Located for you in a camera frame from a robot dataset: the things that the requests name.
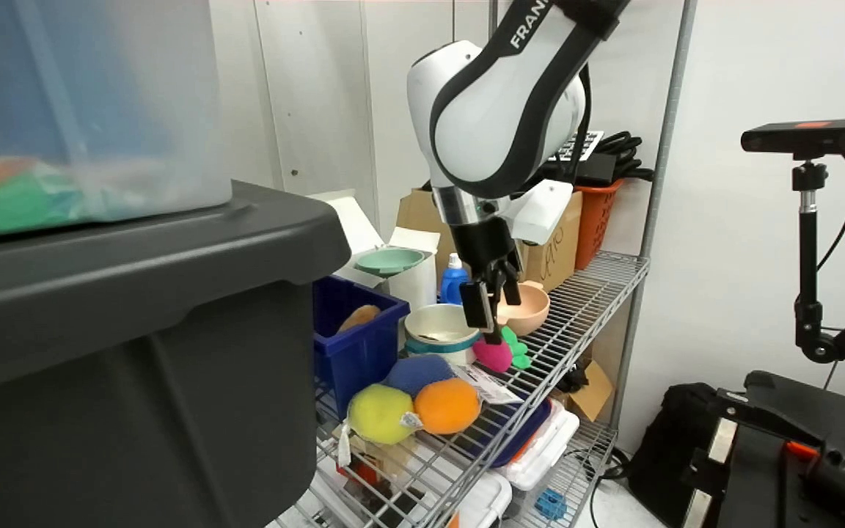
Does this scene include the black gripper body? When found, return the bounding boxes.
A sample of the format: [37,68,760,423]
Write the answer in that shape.
[446,213,524,288]

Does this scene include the pink toy with green leaves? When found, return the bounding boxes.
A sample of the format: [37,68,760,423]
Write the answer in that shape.
[469,322,534,378]

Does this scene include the blue toy detergent bottle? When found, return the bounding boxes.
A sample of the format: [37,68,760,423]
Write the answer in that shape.
[437,250,474,309]

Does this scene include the brown cardboard box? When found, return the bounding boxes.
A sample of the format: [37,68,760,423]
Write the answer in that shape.
[397,187,584,297]

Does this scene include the white cardboard box open lid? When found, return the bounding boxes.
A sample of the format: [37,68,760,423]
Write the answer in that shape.
[317,190,443,318]

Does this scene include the tan bread toy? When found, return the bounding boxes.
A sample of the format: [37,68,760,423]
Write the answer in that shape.
[334,301,384,337]

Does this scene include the white bowl teal rim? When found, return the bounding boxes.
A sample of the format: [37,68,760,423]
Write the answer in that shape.
[402,301,485,360]

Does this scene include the white paper barcode tag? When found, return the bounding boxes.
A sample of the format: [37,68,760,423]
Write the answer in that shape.
[446,351,524,411]

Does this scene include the blue plush ball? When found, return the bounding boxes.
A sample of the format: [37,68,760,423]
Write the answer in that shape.
[384,351,458,398]

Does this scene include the orange plastic bin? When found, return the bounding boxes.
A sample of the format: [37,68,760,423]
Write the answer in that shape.
[566,180,629,272]

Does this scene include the orange plush ball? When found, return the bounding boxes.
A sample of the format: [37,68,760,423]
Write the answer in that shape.
[412,375,485,441]

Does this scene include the blue plastic bin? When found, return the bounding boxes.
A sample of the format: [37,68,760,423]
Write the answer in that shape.
[311,272,414,414]

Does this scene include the small cardboard piece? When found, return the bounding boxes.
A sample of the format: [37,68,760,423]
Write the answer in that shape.
[560,360,616,426]

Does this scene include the yellow green plush ball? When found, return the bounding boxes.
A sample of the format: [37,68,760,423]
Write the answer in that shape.
[343,382,419,448]

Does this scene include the checkerboard calibration board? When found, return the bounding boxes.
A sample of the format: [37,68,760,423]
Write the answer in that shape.
[560,127,607,168]

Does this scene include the white plastic container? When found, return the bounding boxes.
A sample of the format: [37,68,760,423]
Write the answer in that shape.
[450,472,518,528]
[494,398,584,492]

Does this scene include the black bag pile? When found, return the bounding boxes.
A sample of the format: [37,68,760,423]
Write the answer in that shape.
[538,128,657,190]

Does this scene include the small blue round item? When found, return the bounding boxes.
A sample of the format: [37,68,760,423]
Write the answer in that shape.
[534,486,571,524]

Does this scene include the black backpack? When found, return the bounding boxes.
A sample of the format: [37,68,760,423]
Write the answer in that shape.
[626,382,752,524]

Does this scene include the black case orange accents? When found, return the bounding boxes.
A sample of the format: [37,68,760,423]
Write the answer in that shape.
[682,366,845,528]

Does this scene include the dark grey storage tote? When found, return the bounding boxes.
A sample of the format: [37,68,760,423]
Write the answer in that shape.
[0,180,353,528]

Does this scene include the clear plastic storage bin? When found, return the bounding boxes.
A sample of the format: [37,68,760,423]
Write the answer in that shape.
[0,0,235,247]

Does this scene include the pink bowl with handles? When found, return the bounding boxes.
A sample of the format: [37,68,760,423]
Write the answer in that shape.
[494,278,554,340]

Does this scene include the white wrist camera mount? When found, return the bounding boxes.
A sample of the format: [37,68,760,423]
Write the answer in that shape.
[509,177,579,250]

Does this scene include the metal wire shelf rack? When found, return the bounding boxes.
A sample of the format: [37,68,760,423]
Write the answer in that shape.
[264,0,698,528]

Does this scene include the black camera stand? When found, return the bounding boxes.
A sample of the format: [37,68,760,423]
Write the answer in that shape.
[788,156,845,366]

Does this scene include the black camera bar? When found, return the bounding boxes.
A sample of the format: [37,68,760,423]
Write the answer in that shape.
[739,115,845,158]

